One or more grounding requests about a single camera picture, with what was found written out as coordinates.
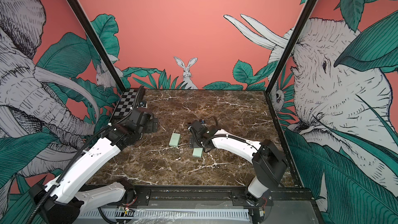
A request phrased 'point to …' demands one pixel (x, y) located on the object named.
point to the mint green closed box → (197, 152)
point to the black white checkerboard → (126, 102)
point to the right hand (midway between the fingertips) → (196, 140)
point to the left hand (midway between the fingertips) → (146, 118)
